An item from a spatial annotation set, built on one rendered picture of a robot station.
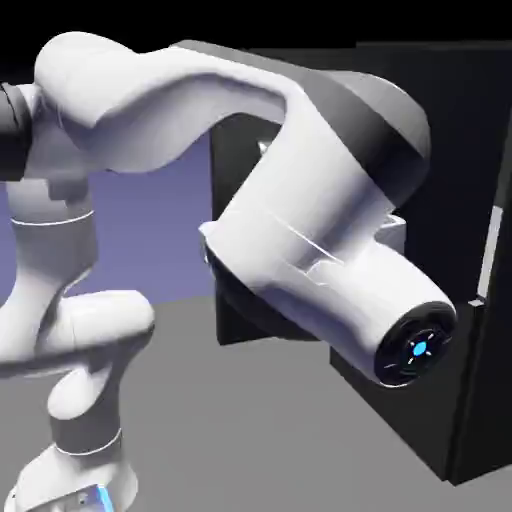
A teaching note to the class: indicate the black cabinet door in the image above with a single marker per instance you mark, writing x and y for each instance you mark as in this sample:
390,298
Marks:
505,248

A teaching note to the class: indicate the black cabinet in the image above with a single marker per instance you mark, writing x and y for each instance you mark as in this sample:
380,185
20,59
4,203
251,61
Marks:
452,160

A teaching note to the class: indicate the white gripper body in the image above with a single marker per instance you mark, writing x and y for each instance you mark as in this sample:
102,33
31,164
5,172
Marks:
392,236

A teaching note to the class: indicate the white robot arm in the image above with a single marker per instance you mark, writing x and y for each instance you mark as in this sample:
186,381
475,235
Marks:
288,208

